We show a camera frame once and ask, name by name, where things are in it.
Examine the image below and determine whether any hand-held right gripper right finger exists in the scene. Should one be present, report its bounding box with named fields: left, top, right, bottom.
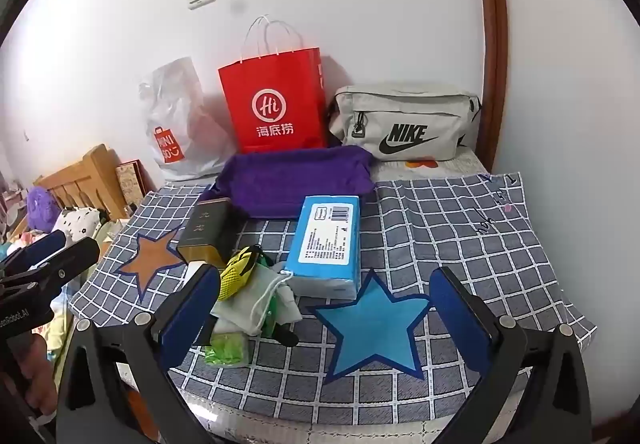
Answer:
left=429, top=266, right=593, bottom=444

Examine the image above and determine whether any pastel printed quilt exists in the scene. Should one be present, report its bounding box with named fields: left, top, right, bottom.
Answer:
left=0, top=219, right=118, bottom=375

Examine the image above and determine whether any person's left hand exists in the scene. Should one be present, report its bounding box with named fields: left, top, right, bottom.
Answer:
left=10, top=334, right=58, bottom=417

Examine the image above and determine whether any brown wooden door frame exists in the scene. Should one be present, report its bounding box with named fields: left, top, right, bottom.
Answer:
left=472, top=0, right=511, bottom=170

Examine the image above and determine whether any blue tissue pack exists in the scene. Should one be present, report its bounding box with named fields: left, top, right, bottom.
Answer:
left=282, top=195, right=362, bottom=300

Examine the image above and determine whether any grey checked star blanket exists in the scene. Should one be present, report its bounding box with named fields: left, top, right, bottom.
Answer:
left=67, top=171, right=598, bottom=427

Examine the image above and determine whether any yellow black mesh pouch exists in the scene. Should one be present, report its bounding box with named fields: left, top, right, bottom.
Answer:
left=220, top=246, right=271, bottom=302

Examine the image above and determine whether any red paper bag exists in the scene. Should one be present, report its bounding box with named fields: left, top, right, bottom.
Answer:
left=217, top=15, right=328, bottom=155

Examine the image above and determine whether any grey waist bag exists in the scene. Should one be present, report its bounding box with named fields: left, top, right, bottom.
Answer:
left=327, top=81, right=485, bottom=162

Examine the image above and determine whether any purple plush toy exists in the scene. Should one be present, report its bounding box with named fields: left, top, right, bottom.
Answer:
left=26, top=186, right=63, bottom=232

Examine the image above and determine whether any white plastic shopping bag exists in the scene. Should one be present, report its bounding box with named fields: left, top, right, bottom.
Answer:
left=139, top=56, right=238, bottom=182

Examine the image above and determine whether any purple towel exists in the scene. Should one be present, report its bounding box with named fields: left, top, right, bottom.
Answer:
left=207, top=146, right=377, bottom=220

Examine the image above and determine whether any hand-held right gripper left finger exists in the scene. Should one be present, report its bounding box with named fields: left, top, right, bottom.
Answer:
left=55, top=264, right=226, bottom=444

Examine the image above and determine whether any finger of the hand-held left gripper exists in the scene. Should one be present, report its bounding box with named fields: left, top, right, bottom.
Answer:
left=0, top=230, right=68, bottom=270
left=0, top=237, right=101, bottom=297

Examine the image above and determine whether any white spotted plush toy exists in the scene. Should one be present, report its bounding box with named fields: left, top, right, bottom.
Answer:
left=52, top=206, right=108, bottom=242

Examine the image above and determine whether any dark green box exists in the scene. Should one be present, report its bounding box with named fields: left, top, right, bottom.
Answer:
left=176, top=196, right=241, bottom=270

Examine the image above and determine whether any patterned cardboard box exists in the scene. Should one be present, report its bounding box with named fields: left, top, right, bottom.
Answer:
left=115, top=160, right=151, bottom=217

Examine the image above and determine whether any white drawstring pouch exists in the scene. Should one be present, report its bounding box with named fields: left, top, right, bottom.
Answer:
left=210, top=264, right=303, bottom=337

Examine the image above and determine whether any green tissue pack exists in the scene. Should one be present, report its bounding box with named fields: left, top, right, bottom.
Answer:
left=202, top=330, right=251, bottom=367

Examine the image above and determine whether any wooden bed headboard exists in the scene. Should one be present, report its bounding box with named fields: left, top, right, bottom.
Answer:
left=10, top=144, right=132, bottom=240

